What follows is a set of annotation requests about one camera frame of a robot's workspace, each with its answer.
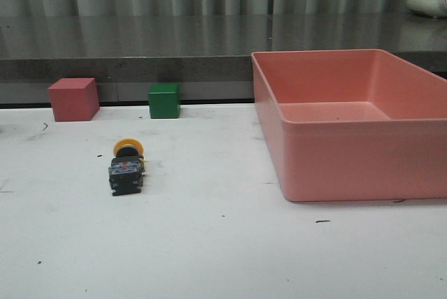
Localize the pink plastic bin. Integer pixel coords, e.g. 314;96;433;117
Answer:
251;49;446;202

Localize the green cube block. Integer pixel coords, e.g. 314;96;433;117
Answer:
148;83;180;119

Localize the yellow mushroom push button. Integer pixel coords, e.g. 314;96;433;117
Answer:
108;138;145;196

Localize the pink cube block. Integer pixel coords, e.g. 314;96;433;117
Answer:
47;78;100;122

